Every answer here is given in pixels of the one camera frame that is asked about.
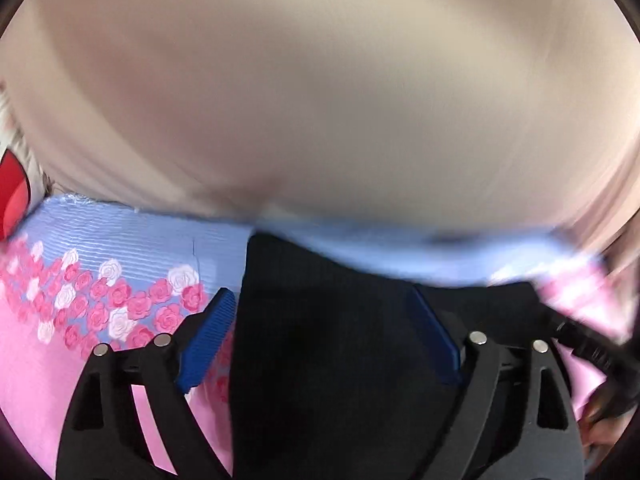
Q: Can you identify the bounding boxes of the beige cloth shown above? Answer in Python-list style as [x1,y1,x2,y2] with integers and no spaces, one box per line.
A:
[0,0,640,281]

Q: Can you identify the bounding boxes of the white cat face pillow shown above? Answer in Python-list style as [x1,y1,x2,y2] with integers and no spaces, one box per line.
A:
[0,85,52,247]

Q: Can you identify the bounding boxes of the pink floral bed sheet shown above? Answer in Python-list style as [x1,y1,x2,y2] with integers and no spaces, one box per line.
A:
[0,195,637,480]

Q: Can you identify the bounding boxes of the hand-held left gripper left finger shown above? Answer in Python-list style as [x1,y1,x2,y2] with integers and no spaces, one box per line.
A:
[55,287,238,480]

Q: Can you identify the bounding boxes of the person's right hand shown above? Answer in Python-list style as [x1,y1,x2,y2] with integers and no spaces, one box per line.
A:
[580,400,633,463]

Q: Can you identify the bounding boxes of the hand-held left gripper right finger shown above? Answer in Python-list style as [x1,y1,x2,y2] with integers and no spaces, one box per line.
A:
[404,284,586,480]

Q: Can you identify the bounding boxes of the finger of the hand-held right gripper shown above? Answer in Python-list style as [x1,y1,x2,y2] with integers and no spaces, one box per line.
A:
[542,305,618,376]

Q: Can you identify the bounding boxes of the black pants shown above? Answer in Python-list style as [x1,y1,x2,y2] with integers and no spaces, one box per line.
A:
[227,234,568,480]

